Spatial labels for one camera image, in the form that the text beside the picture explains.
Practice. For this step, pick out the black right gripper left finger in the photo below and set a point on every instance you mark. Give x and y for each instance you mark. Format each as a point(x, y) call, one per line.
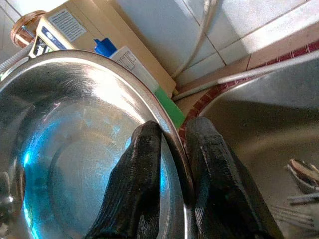
point(134, 186)

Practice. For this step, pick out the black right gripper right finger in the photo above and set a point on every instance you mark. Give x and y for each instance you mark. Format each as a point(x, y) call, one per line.
point(216, 186)

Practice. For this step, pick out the stainless steel bowl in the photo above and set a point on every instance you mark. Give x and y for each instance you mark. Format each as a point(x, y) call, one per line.
point(74, 124)

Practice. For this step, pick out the metal fork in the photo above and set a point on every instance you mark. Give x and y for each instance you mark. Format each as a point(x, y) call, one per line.
point(294, 211)

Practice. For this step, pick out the green soap bottle blue cap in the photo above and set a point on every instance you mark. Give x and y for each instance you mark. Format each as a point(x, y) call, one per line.
point(169, 107)

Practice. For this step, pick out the steel sink basin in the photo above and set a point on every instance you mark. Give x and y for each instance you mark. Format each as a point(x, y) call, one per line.
point(261, 112)

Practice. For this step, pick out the beige water ionizer appliance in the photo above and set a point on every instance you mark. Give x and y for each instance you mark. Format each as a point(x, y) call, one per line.
point(99, 22)

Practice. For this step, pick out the glass jar orange lid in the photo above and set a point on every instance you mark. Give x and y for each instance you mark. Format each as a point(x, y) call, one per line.
point(22, 32)

